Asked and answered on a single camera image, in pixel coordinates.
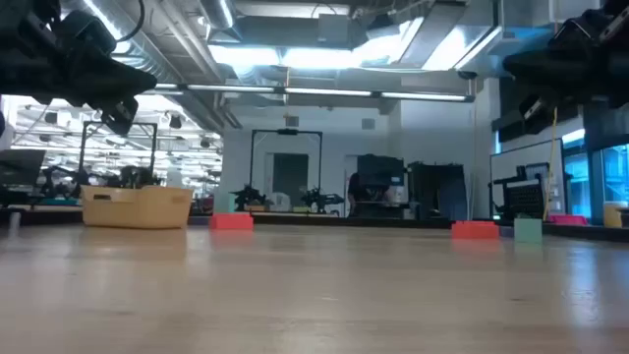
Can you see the silver rectangular air duct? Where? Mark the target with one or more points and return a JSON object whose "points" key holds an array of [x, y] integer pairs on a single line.
{"points": [[442, 34]]}

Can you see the orange studded block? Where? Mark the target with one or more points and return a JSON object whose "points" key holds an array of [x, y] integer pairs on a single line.
{"points": [[474, 230], [231, 221]]}

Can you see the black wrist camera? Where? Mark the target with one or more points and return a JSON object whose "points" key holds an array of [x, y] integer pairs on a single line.
{"points": [[88, 32], [580, 29]]}

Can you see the whiteboard with black frame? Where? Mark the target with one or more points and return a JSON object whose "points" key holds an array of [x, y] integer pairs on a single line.
{"points": [[511, 157]]}

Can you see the silver round air duct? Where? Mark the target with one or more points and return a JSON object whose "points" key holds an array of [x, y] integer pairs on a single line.
{"points": [[142, 54]]}

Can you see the purple block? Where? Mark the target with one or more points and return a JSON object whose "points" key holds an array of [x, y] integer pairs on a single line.
{"points": [[506, 231], [200, 220]]}

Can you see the yellow cylinder container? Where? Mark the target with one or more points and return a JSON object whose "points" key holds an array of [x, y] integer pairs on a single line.
{"points": [[614, 215]]}

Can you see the black pegboard cart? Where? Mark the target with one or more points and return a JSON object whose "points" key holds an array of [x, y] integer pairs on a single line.
{"points": [[523, 199]]}

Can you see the teal cube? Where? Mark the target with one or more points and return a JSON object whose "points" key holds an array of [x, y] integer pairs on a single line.
{"points": [[225, 202], [528, 231]]}

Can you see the red plastic bin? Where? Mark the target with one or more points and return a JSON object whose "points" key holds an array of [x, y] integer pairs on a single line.
{"points": [[567, 220]]}

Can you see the person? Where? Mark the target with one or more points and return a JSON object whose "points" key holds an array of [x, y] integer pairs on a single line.
{"points": [[355, 192]]}

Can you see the LED light bar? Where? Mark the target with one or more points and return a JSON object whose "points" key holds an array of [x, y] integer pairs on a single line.
{"points": [[324, 91]]}

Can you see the black screen cabinet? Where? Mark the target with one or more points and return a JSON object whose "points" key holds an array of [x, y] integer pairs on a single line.
{"points": [[381, 172]]}

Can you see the black monitor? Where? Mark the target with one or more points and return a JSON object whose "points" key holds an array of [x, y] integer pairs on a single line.
{"points": [[22, 167]]}

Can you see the grey wall vent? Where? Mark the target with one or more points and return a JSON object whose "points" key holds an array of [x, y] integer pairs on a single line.
{"points": [[367, 124], [291, 121]]}

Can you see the black ceiling spotlight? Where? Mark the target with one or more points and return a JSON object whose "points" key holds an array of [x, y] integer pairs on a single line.
{"points": [[175, 121], [50, 117]]}

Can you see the black station frame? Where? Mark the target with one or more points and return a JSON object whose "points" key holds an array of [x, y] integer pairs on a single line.
{"points": [[287, 131], [120, 123]]}

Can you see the yellow plastic bin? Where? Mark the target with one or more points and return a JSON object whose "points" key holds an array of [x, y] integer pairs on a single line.
{"points": [[137, 209]]}

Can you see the black curtained cabinet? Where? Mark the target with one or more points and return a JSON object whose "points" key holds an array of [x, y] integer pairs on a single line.
{"points": [[437, 192]]}

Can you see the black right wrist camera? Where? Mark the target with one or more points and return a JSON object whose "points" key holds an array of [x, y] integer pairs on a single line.
{"points": [[580, 29]]}

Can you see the neighbour station robot arm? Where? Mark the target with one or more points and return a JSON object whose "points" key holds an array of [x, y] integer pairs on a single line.
{"points": [[319, 199], [248, 196], [54, 179], [137, 177]]}

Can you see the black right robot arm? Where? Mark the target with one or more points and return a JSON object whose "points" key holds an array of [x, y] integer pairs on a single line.
{"points": [[620, 29]]}

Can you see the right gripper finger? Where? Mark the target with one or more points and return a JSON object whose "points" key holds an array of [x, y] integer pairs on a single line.
{"points": [[533, 66]]}

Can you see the black aluminium table frame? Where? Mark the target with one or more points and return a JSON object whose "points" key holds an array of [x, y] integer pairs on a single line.
{"points": [[354, 222]]}

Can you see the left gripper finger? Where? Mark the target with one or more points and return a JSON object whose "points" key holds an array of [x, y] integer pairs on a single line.
{"points": [[132, 81]]}

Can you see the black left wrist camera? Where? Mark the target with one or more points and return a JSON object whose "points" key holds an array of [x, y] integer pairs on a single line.
{"points": [[88, 32]]}

